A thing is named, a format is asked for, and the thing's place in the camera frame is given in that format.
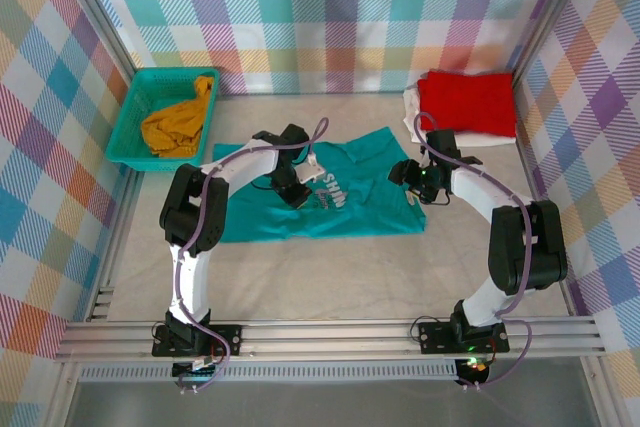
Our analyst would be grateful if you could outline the teal printed t-shirt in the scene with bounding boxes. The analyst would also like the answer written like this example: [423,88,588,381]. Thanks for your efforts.
[212,126,429,244]

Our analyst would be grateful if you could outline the white folded t-shirt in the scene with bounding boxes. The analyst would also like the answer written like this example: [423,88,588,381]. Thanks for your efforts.
[402,87,516,148]

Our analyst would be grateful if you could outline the red folded t-shirt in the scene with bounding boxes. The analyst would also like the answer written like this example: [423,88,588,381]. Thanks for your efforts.
[417,70,517,139]

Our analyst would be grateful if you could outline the mustard yellow t-shirt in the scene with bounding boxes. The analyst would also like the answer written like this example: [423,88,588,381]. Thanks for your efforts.
[140,75,216,159]

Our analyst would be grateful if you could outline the teal plastic basket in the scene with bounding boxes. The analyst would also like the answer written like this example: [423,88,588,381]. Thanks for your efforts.
[105,66,221,173]

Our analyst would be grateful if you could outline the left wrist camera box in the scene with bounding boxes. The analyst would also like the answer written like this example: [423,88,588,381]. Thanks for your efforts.
[297,155,326,184]

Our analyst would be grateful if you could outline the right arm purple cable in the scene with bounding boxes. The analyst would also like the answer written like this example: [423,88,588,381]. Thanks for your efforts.
[413,113,534,391]

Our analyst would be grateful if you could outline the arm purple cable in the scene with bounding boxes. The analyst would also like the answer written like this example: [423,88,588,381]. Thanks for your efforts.
[169,116,331,393]
[413,113,534,391]

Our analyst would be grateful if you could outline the aluminium mounting rail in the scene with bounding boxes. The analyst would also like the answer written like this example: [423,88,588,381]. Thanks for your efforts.
[54,315,609,363]

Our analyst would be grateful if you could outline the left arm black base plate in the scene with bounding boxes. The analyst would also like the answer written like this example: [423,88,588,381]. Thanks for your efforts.
[151,324,244,358]

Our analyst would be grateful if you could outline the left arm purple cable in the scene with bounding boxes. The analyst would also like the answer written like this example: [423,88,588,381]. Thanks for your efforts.
[169,116,331,393]

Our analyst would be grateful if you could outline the aluminium side rail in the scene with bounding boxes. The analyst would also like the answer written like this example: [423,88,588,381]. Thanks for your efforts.
[87,166,145,323]

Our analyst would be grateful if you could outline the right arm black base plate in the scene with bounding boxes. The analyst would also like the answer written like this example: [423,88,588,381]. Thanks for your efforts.
[417,320,511,354]

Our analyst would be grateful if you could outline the slotted grey cable duct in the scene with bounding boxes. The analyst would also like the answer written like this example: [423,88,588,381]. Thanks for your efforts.
[79,364,459,382]

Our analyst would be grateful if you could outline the aluminium frame post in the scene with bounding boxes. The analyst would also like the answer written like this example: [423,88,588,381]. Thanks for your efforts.
[59,0,139,77]
[509,0,596,83]

